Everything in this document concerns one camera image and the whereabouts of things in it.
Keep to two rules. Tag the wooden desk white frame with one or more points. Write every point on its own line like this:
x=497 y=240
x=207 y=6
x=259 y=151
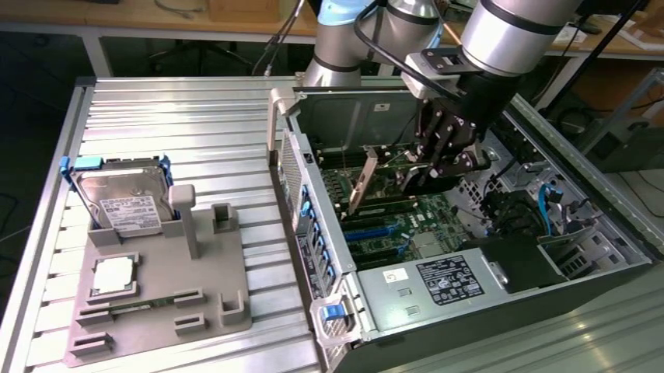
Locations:
x=130 y=23
x=629 y=49

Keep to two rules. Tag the black slanted stand pole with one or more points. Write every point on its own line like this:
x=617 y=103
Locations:
x=603 y=42

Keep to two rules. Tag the open grey PC case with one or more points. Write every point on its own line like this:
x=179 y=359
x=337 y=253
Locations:
x=331 y=116

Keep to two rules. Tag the green motherboard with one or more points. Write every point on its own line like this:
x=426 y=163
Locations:
x=430 y=217

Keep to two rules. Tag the blue expansion slot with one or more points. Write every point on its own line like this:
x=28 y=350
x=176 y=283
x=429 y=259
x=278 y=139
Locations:
x=373 y=232

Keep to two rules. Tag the graphics card with black cooler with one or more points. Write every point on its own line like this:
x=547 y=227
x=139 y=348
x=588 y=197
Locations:
x=389 y=178

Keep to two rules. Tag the black plastic duct cover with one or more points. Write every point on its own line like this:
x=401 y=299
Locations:
x=518 y=264

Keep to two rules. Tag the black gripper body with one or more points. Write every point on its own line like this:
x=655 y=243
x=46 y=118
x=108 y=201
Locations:
x=485 y=101

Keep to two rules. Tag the green RAM stick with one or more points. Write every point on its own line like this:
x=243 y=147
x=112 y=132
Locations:
x=155 y=301

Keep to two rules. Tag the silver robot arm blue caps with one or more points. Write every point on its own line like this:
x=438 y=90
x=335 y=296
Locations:
x=513 y=35

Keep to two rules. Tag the hard disk in blue carrier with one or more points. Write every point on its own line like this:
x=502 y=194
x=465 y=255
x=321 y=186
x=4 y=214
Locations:
x=124 y=202

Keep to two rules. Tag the silver CPU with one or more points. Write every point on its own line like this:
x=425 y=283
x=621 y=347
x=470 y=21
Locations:
x=114 y=276

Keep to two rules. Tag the grey power supply unit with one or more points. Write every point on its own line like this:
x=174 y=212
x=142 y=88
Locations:
x=384 y=303

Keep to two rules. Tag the dark equipment box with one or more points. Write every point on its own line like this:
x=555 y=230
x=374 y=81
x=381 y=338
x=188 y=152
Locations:
x=632 y=151

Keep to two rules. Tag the metal disk bay cage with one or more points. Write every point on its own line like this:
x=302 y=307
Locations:
x=469 y=202

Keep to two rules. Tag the blue case release latch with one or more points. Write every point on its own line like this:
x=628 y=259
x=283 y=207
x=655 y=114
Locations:
x=331 y=313

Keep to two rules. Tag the grey chipset heatsink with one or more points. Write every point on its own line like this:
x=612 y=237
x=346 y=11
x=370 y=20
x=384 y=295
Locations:
x=426 y=245

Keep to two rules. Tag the grey plastic parts rack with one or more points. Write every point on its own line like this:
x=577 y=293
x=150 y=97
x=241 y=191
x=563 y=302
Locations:
x=155 y=279

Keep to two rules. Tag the thin metal locking lever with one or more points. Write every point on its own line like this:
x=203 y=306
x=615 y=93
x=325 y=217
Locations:
x=345 y=159

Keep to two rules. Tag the black monitor base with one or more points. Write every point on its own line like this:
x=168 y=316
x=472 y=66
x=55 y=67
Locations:
x=607 y=5

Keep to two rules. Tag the black RAM stick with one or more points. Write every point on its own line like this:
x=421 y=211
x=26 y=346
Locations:
x=386 y=208

